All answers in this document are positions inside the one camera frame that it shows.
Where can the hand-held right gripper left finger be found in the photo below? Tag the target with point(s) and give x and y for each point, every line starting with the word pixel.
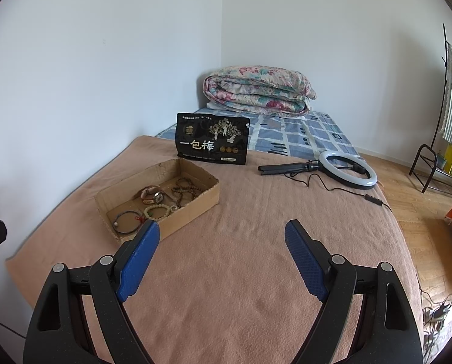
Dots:
pixel 138 258

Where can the black metal coat stand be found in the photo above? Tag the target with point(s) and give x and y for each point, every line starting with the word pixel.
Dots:
pixel 444 64

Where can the folded floral quilt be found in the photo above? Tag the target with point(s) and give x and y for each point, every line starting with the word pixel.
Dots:
pixel 256 91

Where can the wristwatch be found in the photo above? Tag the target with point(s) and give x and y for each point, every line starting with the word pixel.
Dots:
pixel 158 196

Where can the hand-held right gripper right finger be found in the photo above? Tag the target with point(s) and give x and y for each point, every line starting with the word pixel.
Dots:
pixel 305 258

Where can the blue checked bed sheet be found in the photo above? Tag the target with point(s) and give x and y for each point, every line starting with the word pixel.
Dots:
pixel 286 132

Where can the black snack bag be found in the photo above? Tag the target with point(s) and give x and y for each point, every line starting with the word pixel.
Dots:
pixel 211 140

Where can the cardboard box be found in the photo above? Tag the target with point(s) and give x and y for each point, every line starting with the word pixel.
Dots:
pixel 195 203

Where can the pink blanket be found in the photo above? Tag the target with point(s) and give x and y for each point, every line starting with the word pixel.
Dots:
pixel 229 273

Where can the black tripod stand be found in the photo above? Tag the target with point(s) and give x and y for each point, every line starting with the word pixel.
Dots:
pixel 279 168

